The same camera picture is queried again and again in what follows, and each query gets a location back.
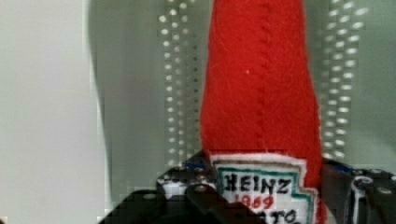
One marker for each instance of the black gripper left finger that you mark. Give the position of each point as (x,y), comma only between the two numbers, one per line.
(186,194)

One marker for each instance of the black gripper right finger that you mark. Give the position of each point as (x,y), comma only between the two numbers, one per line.
(358,196)

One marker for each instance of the red plush ketchup bottle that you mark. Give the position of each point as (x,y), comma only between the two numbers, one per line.
(259,119)

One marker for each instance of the green oval strainer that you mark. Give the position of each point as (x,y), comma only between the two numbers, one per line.
(149,59)

